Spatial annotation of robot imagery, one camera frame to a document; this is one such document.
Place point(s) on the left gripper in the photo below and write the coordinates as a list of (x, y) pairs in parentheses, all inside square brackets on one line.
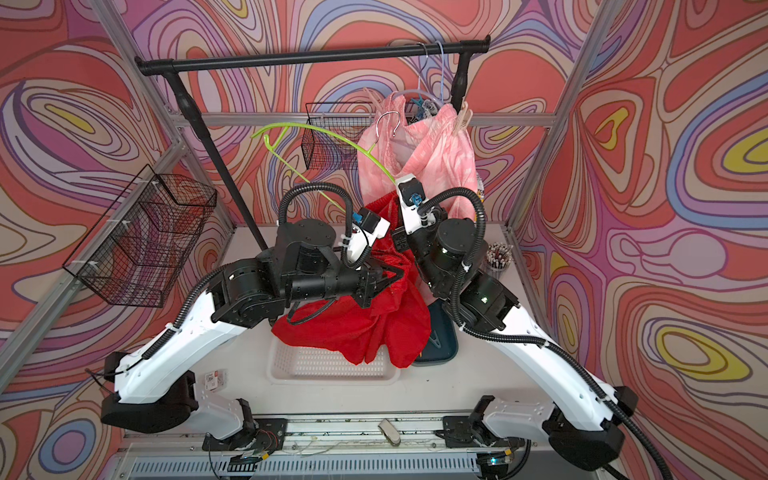
[(368, 279)]

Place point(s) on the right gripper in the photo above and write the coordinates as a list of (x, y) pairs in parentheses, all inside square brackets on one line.
[(401, 239)]

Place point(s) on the red shorts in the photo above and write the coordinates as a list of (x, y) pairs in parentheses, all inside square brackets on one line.
[(397, 318)]

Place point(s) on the pink tie-dye shorts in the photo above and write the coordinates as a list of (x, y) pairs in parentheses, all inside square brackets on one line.
[(428, 150)]

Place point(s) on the green hanger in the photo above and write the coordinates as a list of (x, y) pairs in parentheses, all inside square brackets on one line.
[(354, 143)]

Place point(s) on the lavender wire hanger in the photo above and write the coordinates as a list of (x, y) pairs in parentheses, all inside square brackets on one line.
[(419, 91)]

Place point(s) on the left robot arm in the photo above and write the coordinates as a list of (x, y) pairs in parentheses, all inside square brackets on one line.
[(155, 389)]

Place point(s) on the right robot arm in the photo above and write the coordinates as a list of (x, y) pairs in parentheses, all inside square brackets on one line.
[(587, 419)]

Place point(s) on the white printed graphic shorts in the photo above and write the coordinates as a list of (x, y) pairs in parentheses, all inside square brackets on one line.
[(421, 109)]

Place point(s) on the light blue hanger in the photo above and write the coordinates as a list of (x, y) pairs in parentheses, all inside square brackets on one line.
[(442, 65)]

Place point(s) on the teal plastic tray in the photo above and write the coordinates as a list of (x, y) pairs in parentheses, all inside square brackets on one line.
[(442, 345)]

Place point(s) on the beige clothespin right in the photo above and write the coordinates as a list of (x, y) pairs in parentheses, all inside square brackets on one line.
[(463, 119)]

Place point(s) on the beige clothespin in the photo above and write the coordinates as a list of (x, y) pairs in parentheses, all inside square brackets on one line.
[(463, 119), (374, 99)]

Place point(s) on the white perforated plastic basket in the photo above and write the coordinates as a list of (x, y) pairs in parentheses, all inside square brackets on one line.
[(289, 365)]

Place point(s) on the beige clothespin left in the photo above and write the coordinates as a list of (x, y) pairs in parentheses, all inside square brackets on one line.
[(374, 99)]

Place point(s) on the paperclip box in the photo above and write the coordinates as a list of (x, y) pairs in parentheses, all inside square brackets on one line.
[(215, 380)]

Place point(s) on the black clothes rack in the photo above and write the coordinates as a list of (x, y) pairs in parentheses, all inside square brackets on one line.
[(171, 69)]

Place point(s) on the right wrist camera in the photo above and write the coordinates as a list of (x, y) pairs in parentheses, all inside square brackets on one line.
[(412, 195)]

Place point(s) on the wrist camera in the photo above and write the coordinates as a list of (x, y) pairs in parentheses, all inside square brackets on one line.
[(367, 228), (412, 195)]

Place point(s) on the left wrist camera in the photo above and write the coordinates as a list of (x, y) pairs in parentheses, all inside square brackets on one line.
[(367, 228)]

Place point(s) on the black wire basket rear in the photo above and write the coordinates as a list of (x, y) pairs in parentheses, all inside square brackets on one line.
[(322, 147)]

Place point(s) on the black wire basket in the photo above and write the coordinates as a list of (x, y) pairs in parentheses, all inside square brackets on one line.
[(144, 247), (322, 147)]

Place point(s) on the white pedal on rail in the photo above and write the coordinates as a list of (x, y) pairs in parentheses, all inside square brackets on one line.
[(390, 432)]

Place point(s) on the black wire basket left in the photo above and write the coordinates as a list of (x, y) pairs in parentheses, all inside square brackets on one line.
[(144, 247)]

